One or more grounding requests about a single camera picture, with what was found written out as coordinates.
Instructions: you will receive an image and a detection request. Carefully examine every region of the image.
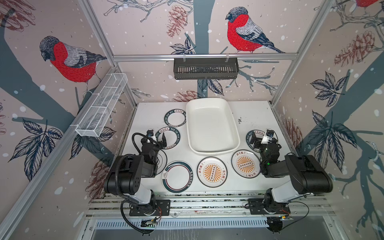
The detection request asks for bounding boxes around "green ring plate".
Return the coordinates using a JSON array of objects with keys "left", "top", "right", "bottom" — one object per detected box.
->
[
  {"left": 164, "top": 109, "right": 187, "bottom": 128},
  {"left": 246, "top": 130, "right": 275, "bottom": 153}
]

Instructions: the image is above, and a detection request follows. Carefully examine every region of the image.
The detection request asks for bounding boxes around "orange sunburst plate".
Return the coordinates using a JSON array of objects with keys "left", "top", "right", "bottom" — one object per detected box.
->
[
  {"left": 231, "top": 150, "right": 261, "bottom": 179},
  {"left": 197, "top": 157, "right": 228, "bottom": 188}
]

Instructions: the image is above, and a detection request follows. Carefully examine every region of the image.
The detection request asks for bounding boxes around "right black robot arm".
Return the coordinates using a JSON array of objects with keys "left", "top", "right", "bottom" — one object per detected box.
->
[{"left": 246, "top": 130, "right": 333, "bottom": 213}]

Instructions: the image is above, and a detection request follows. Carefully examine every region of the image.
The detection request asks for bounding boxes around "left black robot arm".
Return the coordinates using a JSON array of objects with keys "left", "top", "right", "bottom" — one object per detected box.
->
[{"left": 104, "top": 130, "right": 167, "bottom": 215}]

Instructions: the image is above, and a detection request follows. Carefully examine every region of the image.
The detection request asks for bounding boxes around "white plastic bin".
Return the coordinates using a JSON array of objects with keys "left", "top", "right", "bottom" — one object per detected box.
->
[{"left": 186, "top": 98, "right": 241, "bottom": 156}]

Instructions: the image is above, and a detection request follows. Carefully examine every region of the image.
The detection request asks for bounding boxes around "white plate black cloud emblem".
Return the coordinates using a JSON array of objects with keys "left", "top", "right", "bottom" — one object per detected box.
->
[{"left": 156, "top": 150, "right": 168, "bottom": 175}]

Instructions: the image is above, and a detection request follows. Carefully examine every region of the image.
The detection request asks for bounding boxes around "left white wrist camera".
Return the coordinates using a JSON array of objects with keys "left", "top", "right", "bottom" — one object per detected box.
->
[{"left": 150, "top": 135, "right": 158, "bottom": 143}]

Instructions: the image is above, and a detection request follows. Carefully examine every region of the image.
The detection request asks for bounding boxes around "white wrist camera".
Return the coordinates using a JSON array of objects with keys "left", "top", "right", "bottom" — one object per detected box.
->
[
  {"left": 150, "top": 135, "right": 158, "bottom": 143},
  {"left": 261, "top": 134, "right": 271, "bottom": 145}
]

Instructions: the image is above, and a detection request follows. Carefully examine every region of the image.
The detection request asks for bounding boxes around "green ring plate mid left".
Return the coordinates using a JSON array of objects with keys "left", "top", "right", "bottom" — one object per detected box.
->
[{"left": 155, "top": 127, "right": 181, "bottom": 150}]

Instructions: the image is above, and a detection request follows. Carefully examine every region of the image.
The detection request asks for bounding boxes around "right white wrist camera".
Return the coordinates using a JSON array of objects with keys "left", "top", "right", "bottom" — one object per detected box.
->
[{"left": 261, "top": 134, "right": 271, "bottom": 145}]

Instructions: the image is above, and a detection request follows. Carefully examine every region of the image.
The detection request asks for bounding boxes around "right thin black cable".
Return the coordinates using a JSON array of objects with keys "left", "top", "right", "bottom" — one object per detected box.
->
[{"left": 278, "top": 200, "right": 310, "bottom": 232}]

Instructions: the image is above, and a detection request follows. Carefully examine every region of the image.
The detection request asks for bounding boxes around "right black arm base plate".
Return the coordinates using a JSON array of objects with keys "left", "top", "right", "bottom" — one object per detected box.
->
[{"left": 247, "top": 198, "right": 291, "bottom": 216}]

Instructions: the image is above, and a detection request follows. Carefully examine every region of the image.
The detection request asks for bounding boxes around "white mesh wall basket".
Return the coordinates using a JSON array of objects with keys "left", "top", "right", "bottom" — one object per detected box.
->
[{"left": 76, "top": 73, "right": 128, "bottom": 137}]

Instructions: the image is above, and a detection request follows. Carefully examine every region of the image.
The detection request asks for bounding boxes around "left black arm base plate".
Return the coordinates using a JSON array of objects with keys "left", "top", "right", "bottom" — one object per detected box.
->
[{"left": 129, "top": 200, "right": 171, "bottom": 217}]

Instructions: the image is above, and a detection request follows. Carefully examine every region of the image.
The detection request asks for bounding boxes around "aluminium mounting rail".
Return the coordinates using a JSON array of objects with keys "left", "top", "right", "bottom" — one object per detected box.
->
[{"left": 85, "top": 193, "right": 336, "bottom": 219}]

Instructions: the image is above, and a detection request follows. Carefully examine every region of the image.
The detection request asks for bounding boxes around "black wire shelf basket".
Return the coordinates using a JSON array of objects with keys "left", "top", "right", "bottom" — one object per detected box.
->
[{"left": 174, "top": 58, "right": 239, "bottom": 80}]

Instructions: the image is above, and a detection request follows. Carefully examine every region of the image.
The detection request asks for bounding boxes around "horizontal aluminium frame bar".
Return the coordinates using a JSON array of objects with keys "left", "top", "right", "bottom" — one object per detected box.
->
[{"left": 113, "top": 53, "right": 298, "bottom": 63}]

